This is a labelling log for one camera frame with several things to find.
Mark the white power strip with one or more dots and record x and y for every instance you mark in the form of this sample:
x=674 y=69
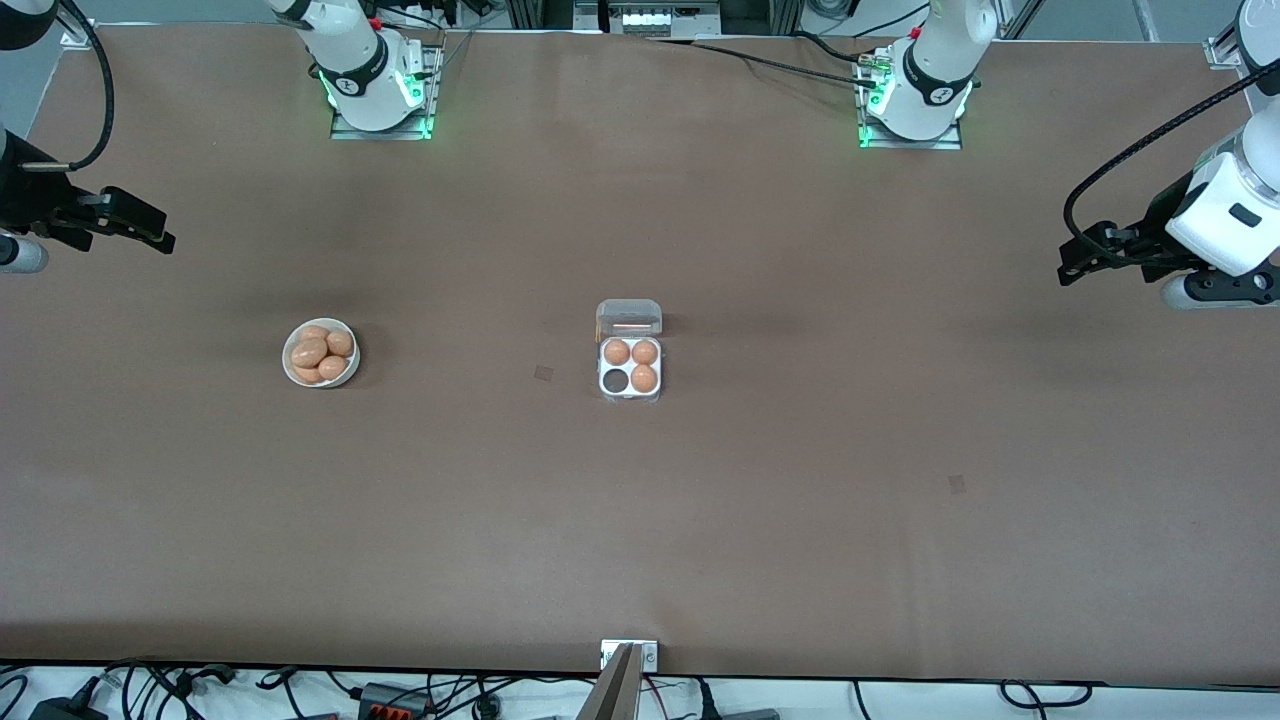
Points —
x=665 y=18

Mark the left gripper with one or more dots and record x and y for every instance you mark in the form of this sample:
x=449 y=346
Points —
x=1153 y=229

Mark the black orange connector block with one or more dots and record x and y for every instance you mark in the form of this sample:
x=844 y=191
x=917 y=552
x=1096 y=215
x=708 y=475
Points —
x=385 y=700

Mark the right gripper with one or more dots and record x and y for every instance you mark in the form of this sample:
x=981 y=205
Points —
x=22 y=196

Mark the aluminium frame post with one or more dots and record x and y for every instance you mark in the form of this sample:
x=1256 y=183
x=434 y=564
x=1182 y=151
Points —
x=540 y=12

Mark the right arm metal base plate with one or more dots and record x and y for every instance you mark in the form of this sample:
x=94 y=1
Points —
x=432 y=90

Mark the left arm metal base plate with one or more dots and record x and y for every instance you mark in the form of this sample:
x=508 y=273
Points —
x=950 y=143

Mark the small metal camera bracket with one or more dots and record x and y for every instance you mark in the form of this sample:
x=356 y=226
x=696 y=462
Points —
x=651 y=656

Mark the grey camera pole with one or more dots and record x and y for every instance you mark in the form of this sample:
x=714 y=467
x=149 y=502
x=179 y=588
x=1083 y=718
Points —
x=612 y=695

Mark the white round bowl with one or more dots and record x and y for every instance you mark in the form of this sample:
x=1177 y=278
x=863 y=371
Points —
x=287 y=360

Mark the aluminium frame bar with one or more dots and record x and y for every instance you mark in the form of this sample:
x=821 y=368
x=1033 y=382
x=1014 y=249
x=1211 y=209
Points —
x=1146 y=20
x=1020 y=18

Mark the brown egg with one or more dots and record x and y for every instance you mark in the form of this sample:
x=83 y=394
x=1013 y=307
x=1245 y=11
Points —
x=314 y=331
x=644 y=378
x=304 y=375
x=645 y=352
x=334 y=368
x=341 y=343
x=309 y=352
x=617 y=352

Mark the clear plastic egg carton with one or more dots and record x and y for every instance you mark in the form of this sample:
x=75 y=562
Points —
x=628 y=315

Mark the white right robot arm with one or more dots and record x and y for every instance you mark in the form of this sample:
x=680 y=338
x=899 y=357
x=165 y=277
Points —
x=365 y=60

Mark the metal table corner bracket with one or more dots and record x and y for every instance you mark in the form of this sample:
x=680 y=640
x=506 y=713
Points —
x=1220 y=52
x=72 y=38

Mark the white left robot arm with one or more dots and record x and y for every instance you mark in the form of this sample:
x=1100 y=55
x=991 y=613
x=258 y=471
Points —
x=930 y=70

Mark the black power adapter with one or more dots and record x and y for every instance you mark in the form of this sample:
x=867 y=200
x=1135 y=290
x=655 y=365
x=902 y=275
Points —
x=65 y=712

